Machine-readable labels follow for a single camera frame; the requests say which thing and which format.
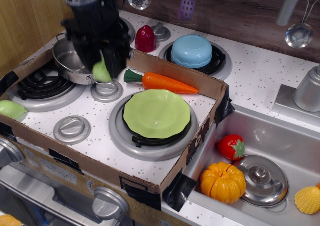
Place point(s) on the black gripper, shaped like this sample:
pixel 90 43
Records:
pixel 96 26

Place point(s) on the stove burner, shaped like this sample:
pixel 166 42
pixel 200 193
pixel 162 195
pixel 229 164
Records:
pixel 147 149
pixel 131 29
pixel 221 64
pixel 45 90

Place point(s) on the steel sink basin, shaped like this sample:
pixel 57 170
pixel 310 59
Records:
pixel 295 149

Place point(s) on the back right stove burner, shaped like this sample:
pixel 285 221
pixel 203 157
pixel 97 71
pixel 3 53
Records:
pixel 221 64

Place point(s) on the silver oven knob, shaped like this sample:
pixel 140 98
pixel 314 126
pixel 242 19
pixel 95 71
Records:
pixel 108 204
pixel 10 153

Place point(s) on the silver stove knob back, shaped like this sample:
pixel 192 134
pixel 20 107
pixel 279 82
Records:
pixel 161 32

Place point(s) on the yellow toy bottom left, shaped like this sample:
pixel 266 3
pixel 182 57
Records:
pixel 8 220

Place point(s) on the hanging steel ladle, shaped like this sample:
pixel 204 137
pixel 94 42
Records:
pixel 301 34

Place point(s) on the light blue plastic bowl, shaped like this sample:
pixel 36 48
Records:
pixel 192 51

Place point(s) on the cardboard fence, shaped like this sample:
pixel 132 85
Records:
pixel 97 160

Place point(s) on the dark red toy pepper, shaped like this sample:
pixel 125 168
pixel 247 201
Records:
pixel 145 39

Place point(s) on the steel pot lid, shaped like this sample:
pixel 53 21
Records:
pixel 266 183

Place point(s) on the hanging purple spatula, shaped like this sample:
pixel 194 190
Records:
pixel 186 10

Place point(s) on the steel pot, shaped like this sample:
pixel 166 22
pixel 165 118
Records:
pixel 69 63

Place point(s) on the silver stove knob middle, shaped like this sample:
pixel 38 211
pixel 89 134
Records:
pixel 107 92

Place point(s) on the orange toy carrot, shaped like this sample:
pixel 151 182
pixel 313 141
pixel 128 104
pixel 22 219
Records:
pixel 151 80

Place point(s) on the silver oven knob left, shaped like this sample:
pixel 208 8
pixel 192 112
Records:
pixel 10 153

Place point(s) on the front left stove burner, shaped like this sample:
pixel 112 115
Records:
pixel 45 90

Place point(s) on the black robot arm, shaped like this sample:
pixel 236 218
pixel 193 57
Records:
pixel 100 37

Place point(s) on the yellow toy corn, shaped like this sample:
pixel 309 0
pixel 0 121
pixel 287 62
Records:
pixel 307 200

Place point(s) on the silver stove knob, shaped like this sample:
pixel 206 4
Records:
pixel 107 92
pixel 72 130
pixel 161 32

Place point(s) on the silver oven knob right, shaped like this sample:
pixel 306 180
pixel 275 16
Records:
pixel 108 204

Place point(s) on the back left stove burner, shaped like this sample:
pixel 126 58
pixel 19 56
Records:
pixel 131 29

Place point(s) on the orange toy pumpkin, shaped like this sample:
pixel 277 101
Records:
pixel 223 182

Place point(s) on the silver stove knob front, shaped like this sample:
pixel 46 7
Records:
pixel 72 130

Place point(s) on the light green toy vegetable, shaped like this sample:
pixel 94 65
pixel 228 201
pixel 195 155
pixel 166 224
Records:
pixel 12 109

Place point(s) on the green toy broccoli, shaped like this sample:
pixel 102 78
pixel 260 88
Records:
pixel 100 71

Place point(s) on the green plastic plate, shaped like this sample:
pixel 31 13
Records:
pixel 157 114

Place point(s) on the front right stove burner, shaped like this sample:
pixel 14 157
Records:
pixel 147 149

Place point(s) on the red toy strawberry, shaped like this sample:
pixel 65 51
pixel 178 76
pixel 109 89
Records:
pixel 231 147

